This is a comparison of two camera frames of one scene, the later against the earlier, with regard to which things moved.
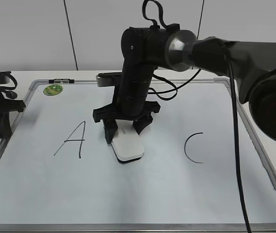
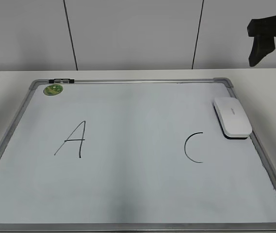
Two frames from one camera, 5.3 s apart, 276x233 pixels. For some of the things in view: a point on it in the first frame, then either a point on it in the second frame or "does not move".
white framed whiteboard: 54,172 does not move
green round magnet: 53,90 does not move
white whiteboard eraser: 126,142 → 234,121
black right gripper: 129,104 → 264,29
